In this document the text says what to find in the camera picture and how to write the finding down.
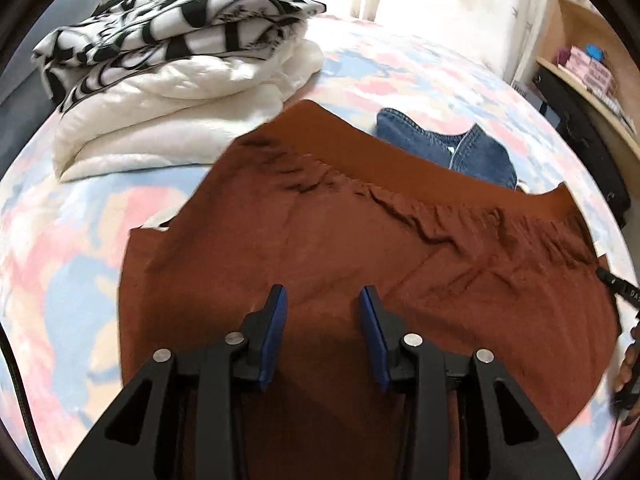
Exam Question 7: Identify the denim and rust jacket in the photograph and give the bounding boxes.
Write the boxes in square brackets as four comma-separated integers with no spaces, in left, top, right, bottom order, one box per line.
[118,101,618,479]

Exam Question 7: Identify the person's hand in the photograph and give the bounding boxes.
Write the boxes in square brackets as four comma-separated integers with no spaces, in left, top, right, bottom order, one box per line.
[614,325,639,426]

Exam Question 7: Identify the black white patterned hanging cloth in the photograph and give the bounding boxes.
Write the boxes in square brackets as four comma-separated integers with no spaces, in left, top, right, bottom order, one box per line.
[533,67,631,228]

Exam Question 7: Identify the pastel patchwork bed cover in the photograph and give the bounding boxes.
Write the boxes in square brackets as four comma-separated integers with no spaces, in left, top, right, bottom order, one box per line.
[1,15,636,470]

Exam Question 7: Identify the pink storage boxes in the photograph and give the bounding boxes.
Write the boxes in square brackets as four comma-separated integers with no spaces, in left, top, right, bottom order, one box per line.
[555,44,617,96]

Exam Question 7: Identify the wooden bookshelf desk unit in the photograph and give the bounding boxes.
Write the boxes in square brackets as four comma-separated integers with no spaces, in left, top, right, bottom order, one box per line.
[537,0,639,172]

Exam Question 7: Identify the white folded puffer coat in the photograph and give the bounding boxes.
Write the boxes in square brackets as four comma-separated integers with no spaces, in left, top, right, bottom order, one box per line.
[52,39,324,181]

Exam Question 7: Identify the blue folded blanket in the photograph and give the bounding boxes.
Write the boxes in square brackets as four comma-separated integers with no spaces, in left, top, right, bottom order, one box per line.
[0,0,102,172]

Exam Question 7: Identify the black white lettered folded garment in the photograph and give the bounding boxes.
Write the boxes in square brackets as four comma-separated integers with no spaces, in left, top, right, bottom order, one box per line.
[32,0,326,113]

